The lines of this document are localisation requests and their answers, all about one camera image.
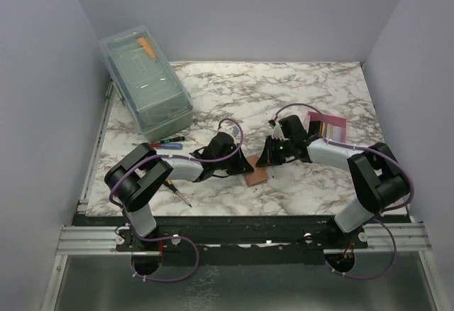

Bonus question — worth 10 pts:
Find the yellow black handled screwdriver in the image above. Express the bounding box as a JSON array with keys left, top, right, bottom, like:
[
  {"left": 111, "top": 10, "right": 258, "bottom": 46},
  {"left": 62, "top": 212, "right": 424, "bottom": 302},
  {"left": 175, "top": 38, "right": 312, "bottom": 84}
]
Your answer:
[{"left": 164, "top": 180, "right": 192, "bottom": 207}]

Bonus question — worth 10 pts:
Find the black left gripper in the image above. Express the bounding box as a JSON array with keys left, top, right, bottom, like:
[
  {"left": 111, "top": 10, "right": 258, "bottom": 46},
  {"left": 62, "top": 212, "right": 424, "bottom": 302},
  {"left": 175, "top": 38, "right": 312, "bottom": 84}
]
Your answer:
[{"left": 214, "top": 143, "right": 254, "bottom": 176}]

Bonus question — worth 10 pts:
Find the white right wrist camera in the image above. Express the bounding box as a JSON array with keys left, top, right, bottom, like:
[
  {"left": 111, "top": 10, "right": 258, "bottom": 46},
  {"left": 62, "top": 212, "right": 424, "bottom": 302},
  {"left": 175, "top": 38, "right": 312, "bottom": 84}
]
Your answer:
[{"left": 268, "top": 119, "right": 285, "bottom": 140}]

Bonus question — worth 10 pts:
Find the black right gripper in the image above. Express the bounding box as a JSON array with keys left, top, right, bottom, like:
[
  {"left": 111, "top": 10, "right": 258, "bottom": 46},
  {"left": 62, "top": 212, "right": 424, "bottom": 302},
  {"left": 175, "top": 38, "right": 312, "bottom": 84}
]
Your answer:
[{"left": 257, "top": 136, "right": 294, "bottom": 168}]

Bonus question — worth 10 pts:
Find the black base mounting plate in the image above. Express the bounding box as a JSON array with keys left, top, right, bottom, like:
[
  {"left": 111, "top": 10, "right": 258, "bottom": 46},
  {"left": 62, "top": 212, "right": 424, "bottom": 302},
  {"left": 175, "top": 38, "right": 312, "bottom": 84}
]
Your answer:
[{"left": 128, "top": 216, "right": 361, "bottom": 266}]

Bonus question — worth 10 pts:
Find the grey credit card stack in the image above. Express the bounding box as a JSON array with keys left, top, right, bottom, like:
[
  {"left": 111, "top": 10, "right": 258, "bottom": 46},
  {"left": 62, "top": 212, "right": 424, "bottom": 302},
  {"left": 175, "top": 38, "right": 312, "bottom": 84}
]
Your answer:
[{"left": 308, "top": 121, "right": 344, "bottom": 142}]

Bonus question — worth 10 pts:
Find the blue red handled screwdriver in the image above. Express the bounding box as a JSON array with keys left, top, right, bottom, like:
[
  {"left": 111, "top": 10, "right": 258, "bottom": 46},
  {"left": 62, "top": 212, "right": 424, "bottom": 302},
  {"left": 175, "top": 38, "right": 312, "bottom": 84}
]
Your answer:
[{"left": 149, "top": 143, "right": 183, "bottom": 150}]

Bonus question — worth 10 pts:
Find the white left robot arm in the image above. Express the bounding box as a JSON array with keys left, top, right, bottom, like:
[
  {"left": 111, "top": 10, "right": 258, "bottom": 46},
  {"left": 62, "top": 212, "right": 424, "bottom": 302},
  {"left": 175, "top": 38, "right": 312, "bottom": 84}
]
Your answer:
[{"left": 104, "top": 132, "right": 254, "bottom": 251}]

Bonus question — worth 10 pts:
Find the clear green plastic storage box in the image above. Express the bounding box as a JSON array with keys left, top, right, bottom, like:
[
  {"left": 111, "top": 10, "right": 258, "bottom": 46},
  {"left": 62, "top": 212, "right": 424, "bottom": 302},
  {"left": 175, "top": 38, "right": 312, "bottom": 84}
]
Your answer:
[{"left": 100, "top": 26, "right": 194, "bottom": 141}]

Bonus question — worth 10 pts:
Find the orange tool inside box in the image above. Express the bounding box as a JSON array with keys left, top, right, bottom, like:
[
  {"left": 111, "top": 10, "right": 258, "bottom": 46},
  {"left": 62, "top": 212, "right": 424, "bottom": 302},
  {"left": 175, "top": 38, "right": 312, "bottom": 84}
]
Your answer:
[{"left": 136, "top": 37, "right": 157, "bottom": 60}]

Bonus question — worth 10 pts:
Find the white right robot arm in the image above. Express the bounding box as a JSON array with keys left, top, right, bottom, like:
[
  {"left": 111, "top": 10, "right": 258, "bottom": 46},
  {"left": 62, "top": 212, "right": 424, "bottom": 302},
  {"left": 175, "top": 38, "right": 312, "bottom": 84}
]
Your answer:
[{"left": 256, "top": 115, "right": 413, "bottom": 249}]

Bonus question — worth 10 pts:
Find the green black handled screwdriver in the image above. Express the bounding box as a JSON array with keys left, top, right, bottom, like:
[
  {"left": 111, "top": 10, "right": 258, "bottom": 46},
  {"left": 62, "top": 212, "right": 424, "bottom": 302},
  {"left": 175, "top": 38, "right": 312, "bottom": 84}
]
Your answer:
[{"left": 159, "top": 136, "right": 185, "bottom": 144}]

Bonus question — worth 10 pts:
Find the tan leather card holder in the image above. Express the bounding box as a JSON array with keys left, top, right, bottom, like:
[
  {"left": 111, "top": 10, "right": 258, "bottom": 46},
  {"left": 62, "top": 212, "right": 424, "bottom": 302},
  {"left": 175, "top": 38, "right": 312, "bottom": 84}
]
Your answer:
[{"left": 243, "top": 154, "right": 269, "bottom": 187}]

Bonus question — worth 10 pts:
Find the pink plastic card tray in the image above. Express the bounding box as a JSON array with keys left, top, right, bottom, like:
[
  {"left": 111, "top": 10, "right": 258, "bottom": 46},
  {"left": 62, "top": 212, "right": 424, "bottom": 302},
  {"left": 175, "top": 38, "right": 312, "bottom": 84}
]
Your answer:
[{"left": 303, "top": 111, "right": 347, "bottom": 143}]

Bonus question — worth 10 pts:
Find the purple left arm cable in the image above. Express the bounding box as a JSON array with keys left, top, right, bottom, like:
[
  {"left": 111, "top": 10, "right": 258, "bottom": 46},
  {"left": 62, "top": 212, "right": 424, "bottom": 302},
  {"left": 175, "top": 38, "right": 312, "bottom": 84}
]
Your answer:
[{"left": 108, "top": 117, "right": 244, "bottom": 283}]

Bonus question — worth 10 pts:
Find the aluminium front rail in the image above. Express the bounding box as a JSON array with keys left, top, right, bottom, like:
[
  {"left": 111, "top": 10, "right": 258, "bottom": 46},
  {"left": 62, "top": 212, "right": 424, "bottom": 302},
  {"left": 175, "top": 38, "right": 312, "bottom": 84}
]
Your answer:
[{"left": 57, "top": 223, "right": 432, "bottom": 256}]

